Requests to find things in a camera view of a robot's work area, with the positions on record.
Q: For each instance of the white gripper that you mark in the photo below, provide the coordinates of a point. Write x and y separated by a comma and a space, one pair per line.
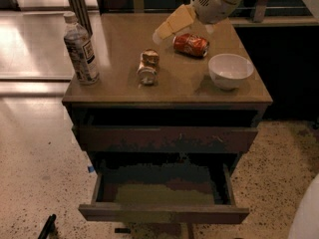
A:
209, 4

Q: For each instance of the orange gold soda can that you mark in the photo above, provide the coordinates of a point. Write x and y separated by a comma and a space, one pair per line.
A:
148, 68

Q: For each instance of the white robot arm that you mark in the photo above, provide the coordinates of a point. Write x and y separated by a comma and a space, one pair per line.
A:
279, 176

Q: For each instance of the red crushed soda can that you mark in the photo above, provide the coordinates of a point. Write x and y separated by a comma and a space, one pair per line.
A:
191, 44

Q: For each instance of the grey drawer cabinet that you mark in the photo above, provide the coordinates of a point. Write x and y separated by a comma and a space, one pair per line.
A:
183, 95

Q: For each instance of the open middle drawer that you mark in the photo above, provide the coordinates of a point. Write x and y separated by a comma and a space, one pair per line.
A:
168, 194

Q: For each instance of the white ceramic bowl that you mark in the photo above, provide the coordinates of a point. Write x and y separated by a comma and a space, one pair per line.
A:
229, 71

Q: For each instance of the clear plastic water bottle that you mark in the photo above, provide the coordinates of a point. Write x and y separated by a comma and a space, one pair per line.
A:
80, 50

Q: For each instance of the blue tape piece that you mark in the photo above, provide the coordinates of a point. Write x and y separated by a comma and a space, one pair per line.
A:
91, 169

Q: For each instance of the small black floor marker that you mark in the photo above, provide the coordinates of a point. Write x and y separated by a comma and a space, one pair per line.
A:
122, 230

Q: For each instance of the black object on floor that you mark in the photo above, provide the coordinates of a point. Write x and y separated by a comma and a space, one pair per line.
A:
48, 228

